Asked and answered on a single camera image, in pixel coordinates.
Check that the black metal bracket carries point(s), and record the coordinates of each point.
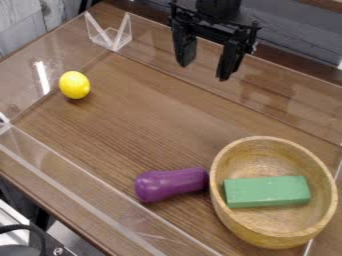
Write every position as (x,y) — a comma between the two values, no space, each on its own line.
(54,247)

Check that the green rectangular block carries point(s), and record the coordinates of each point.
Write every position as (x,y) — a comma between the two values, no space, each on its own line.
(266,191)

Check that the yellow toy lemon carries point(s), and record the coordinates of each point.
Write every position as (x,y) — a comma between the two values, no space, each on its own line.
(74,85)

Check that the brown wooden bowl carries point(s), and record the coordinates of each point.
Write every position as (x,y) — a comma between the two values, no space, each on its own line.
(274,227)

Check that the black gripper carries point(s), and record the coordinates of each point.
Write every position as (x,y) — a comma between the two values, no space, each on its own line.
(214,20)

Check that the purple toy eggplant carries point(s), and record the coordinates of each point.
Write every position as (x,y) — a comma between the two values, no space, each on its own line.
(158,185)

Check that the clear acrylic tray wall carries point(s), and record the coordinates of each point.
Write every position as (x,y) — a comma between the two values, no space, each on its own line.
(77,163)

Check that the clear acrylic corner bracket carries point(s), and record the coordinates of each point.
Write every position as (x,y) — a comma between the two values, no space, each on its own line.
(110,38)

